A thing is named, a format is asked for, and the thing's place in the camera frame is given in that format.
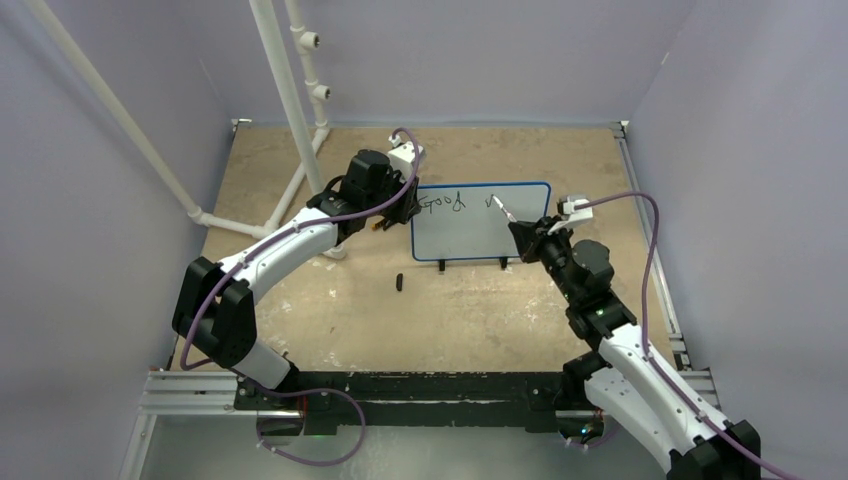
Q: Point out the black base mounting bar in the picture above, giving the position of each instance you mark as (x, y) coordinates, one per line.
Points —
(536, 402)

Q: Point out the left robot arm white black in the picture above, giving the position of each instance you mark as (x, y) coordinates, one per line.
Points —
(215, 310)

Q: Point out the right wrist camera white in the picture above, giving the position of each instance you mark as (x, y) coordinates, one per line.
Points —
(573, 211)

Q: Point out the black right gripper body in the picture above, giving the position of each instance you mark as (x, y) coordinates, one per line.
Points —
(553, 250)

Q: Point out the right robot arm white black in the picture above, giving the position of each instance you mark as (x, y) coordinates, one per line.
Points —
(625, 376)

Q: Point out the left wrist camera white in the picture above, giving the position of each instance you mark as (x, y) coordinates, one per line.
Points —
(401, 156)

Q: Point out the blue framed whiteboard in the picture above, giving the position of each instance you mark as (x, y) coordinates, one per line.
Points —
(465, 222)

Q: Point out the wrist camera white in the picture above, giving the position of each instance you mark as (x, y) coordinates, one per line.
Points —
(401, 156)
(573, 211)

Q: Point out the white PVC pipe frame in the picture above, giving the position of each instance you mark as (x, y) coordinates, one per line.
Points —
(307, 127)

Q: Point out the white marker pen black cap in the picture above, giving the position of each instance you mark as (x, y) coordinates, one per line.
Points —
(502, 207)

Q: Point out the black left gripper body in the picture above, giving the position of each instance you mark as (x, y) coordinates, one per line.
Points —
(396, 212)

